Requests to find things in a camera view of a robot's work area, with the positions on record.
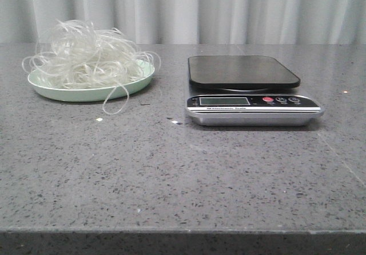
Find white pleated curtain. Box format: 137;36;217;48
1;0;365;44

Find light green round plate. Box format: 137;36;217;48
27;60;155;102

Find translucent white vermicelli bundle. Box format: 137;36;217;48
22;20;161;115

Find silver black kitchen scale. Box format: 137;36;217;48
185;55;324;126

